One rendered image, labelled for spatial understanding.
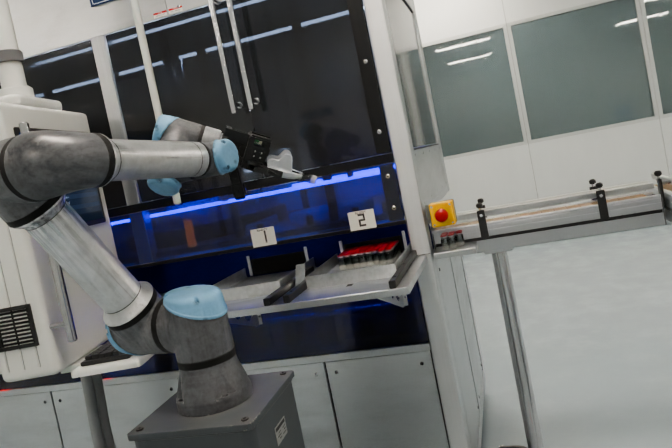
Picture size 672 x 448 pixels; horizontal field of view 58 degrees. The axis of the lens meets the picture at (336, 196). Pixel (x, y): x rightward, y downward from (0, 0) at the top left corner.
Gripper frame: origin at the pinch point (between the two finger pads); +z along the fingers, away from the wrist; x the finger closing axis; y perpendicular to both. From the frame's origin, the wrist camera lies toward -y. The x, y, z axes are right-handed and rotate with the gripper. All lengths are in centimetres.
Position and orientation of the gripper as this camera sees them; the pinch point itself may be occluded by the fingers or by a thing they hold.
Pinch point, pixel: (295, 176)
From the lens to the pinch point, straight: 152.3
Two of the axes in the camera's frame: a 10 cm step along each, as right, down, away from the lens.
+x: -1.3, -2.8, 9.5
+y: 3.1, -9.2, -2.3
